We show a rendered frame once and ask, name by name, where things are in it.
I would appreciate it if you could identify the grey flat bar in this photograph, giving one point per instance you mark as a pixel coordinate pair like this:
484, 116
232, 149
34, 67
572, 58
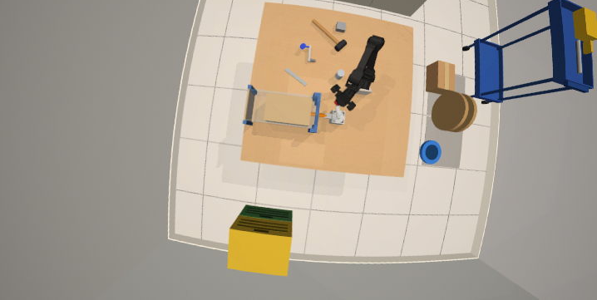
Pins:
296, 77

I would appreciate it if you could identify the black-headed mallet with wooden handle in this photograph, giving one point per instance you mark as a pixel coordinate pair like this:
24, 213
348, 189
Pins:
340, 44

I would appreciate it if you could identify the grey cylinder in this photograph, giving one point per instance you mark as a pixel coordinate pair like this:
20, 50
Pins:
339, 74

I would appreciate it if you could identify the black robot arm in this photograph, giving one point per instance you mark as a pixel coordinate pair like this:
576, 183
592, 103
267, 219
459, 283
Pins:
363, 76

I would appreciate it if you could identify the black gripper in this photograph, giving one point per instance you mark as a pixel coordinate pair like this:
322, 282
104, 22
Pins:
335, 89

